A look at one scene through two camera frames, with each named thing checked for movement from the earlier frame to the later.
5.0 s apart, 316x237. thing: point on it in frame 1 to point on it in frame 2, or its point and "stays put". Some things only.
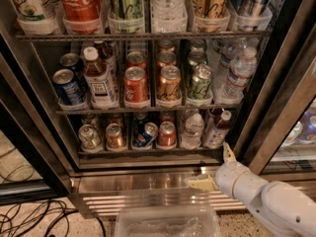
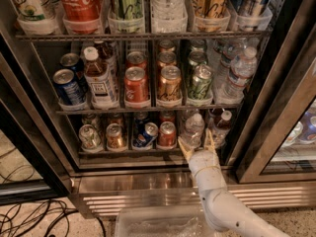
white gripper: (229, 177) to (201, 161)
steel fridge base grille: (99, 194) stays put
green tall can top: (127, 9) stays put
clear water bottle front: (194, 130) stays put
